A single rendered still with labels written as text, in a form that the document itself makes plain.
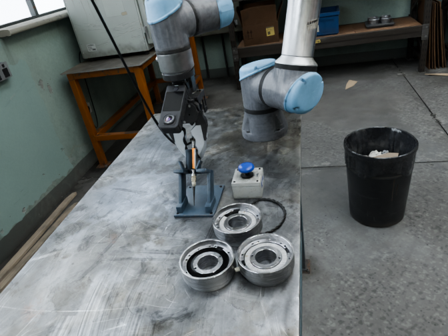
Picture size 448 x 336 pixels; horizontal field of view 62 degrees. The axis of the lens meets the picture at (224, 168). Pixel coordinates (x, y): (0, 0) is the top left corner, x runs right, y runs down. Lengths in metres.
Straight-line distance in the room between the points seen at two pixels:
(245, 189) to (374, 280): 1.04
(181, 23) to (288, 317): 0.58
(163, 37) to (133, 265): 0.47
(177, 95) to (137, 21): 2.08
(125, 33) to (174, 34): 2.14
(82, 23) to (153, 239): 2.37
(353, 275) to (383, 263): 0.16
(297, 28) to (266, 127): 0.31
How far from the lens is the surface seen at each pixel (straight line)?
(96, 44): 3.05
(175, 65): 0.81
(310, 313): 1.69
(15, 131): 2.65
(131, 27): 2.90
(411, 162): 1.90
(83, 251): 0.91
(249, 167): 0.90
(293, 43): 1.04
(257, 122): 1.16
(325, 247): 1.95
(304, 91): 1.02
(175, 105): 0.81
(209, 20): 0.85
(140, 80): 2.72
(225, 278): 0.70
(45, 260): 0.94
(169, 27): 0.80
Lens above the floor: 1.32
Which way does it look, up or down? 29 degrees down
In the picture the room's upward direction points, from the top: 11 degrees counter-clockwise
